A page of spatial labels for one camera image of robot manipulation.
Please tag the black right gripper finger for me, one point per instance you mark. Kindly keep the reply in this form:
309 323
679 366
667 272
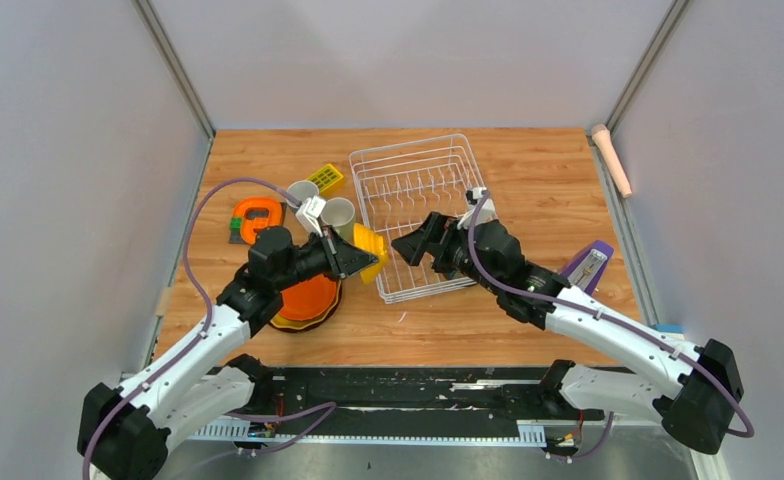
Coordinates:
447 268
433 236

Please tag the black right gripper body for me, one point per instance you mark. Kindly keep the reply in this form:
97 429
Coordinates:
455 248

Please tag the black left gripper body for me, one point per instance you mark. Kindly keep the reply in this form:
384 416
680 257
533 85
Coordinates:
309 261

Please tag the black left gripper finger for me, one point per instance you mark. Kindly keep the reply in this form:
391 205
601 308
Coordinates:
343 252
366 269

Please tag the yellow ribbed bowl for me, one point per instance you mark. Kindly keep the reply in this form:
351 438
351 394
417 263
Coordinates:
368 240

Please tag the light green mug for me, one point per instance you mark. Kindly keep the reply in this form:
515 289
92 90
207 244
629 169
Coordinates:
339 213

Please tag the orange plate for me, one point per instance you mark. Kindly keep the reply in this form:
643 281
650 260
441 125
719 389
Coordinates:
309 299

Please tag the yellow dotted plate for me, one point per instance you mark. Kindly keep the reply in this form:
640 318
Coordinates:
294 326

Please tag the blue dotted mug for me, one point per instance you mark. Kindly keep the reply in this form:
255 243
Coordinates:
300 191

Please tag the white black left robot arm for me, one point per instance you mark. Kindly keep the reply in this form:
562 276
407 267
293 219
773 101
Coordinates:
128 431

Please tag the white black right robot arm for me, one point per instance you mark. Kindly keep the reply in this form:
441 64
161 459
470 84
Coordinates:
630 351

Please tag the yellow toy block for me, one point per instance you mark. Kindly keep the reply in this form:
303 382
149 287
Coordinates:
328 179

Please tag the white blue toy block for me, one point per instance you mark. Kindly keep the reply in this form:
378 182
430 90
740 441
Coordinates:
669 328

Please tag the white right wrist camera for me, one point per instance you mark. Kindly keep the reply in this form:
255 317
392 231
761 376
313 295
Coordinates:
480 208

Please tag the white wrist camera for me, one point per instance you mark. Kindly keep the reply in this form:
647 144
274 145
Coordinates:
309 212
480 208

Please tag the orange handle toy on pad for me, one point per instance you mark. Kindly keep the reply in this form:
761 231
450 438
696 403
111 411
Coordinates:
252 215

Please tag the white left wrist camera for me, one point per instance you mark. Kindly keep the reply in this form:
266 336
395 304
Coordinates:
309 212

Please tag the white wire dish rack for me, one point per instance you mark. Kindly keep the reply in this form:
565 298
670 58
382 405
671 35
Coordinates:
397 186

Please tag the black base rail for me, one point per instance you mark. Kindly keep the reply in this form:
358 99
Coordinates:
428 404

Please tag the pink cylinder handle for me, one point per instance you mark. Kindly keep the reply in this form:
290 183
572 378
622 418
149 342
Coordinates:
602 138

